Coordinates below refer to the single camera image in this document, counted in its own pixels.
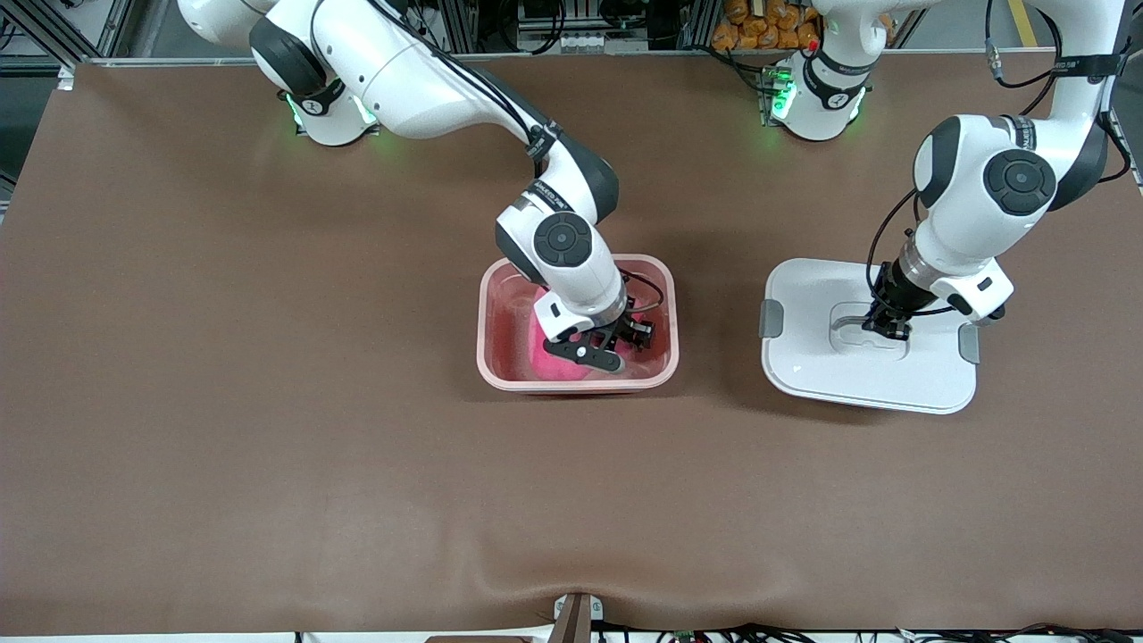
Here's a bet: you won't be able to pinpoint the pink plush toy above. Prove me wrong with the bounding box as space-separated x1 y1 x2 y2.
527 304 663 381

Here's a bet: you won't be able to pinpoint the white box lid grey handle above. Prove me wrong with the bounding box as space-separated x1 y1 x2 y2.
759 259 981 414

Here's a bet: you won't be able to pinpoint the pink plastic box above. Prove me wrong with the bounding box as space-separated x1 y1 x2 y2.
478 255 680 394

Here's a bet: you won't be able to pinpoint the brown table mat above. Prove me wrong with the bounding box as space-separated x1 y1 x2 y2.
0 49 1143 637

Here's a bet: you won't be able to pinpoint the white connector strip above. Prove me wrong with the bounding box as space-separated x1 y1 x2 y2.
555 32 628 53

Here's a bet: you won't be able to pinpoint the orange snack bags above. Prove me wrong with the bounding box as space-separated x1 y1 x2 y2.
712 0 821 52

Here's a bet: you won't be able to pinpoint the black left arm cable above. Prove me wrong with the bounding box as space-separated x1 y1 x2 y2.
864 0 1135 309

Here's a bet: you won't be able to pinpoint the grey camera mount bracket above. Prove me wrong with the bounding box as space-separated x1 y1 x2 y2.
552 592 605 643

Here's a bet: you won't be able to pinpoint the aluminium frame post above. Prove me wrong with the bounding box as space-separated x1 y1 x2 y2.
0 0 135 90

